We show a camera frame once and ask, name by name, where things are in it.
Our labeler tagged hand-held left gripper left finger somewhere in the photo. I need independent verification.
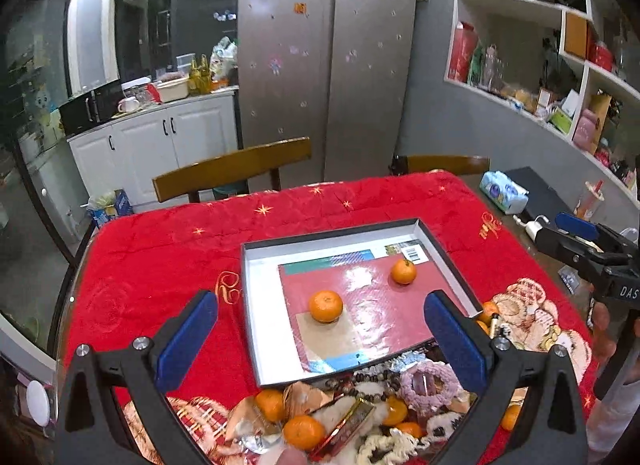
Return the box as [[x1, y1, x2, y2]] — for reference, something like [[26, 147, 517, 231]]
[[54, 290, 219, 465]]

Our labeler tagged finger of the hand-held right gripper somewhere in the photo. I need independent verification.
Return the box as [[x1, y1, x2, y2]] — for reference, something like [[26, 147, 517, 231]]
[[532, 224, 608, 278], [554, 211, 640, 258]]

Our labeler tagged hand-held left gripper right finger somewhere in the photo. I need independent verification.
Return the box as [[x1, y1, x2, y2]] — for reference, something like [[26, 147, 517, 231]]
[[423, 290, 588, 465]]

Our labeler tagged black rimmed shallow box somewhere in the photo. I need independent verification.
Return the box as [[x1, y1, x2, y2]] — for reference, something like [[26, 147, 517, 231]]
[[241, 217, 483, 388]]

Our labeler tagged person's right forearm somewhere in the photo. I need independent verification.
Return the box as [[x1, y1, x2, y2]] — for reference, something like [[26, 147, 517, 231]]
[[585, 392, 640, 465]]

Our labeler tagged person's right hand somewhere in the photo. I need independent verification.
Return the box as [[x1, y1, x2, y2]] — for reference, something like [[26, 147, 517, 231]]
[[591, 302, 618, 368]]

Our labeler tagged bubble tea cup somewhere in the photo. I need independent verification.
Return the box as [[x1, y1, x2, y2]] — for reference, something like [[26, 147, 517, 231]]
[[575, 179, 606, 220]]

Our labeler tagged purple knitted scrunchie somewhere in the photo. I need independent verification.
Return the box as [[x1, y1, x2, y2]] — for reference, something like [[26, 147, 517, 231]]
[[399, 361, 460, 413]]

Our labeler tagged white charger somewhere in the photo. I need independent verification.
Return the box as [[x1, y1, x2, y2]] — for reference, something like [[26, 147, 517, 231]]
[[512, 215, 551, 243]]

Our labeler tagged black laptop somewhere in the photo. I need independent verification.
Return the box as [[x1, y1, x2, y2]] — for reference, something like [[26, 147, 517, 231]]
[[505, 166, 576, 226]]

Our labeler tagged light blue scrunchie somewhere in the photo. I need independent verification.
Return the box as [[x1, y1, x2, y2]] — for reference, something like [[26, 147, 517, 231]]
[[387, 351, 428, 371]]

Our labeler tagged pink translucent hair clip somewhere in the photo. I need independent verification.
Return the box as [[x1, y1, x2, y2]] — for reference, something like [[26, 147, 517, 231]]
[[410, 372, 443, 398]]

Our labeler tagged red printed blanket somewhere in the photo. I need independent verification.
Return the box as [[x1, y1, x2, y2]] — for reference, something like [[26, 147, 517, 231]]
[[60, 170, 601, 465]]

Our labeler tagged blue tissue pack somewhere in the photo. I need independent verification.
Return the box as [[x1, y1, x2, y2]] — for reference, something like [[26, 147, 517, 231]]
[[479, 171, 530, 214]]

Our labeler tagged pink bag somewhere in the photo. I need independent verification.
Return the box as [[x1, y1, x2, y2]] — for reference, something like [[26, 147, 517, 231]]
[[572, 110, 601, 150]]

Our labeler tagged green tissue box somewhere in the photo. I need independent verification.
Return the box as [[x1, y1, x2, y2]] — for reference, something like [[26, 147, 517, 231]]
[[547, 107, 573, 134]]

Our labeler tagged clear crumpled wrapper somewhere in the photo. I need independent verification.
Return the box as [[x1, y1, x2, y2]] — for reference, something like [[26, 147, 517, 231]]
[[225, 397, 286, 453]]

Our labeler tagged tan snack packet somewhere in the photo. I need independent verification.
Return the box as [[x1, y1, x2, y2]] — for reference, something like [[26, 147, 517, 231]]
[[282, 381, 333, 416]]

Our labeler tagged cream and brown scrunchie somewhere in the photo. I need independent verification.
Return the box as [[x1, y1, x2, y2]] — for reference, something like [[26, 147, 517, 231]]
[[357, 432, 431, 465]]

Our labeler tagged wooden chair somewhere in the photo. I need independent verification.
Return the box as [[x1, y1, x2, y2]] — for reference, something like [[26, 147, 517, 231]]
[[152, 136, 312, 204], [390, 155, 491, 176]]

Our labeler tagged red and gold box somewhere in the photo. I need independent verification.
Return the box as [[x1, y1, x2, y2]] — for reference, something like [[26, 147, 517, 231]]
[[309, 400, 376, 461]]

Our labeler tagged glass jar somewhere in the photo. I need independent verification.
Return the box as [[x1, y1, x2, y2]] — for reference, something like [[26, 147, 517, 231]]
[[481, 45, 503, 90]]

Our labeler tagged orange box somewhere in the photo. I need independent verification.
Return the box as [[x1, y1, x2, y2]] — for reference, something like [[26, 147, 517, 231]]
[[565, 12, 588, 58]]

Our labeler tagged red gift bag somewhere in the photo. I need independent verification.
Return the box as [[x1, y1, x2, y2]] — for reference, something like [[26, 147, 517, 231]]
[[447, 21, 478, 83]]

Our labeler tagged white kitchen cabinet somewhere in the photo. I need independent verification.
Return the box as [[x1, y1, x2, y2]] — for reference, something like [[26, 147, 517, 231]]
[[67, 87, 240, 216]]

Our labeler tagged black microwave oven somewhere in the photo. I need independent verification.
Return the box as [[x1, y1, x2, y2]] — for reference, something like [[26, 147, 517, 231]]
[[59, 80, 123, 136]]

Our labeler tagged silver double door refrigerator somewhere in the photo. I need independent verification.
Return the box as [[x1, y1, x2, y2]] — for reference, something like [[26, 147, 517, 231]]
[[237, 0, 421, 193]]

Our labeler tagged white plastic bag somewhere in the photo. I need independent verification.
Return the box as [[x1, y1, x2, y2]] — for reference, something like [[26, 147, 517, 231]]
[[210, 37, 240, 83]]

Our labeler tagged dark kitchen window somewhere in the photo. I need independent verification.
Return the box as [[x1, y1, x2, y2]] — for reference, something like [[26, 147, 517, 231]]
[[114, 0, 242, 83]]

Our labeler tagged brown bead bracelet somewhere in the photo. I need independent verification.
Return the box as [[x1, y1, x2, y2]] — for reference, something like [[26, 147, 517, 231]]
[[325, 367, 401, 401]]

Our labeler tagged pink fluffy hair tie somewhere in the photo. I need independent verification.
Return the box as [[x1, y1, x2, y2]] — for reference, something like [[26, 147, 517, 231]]
[[265, 447, 311, 465]]

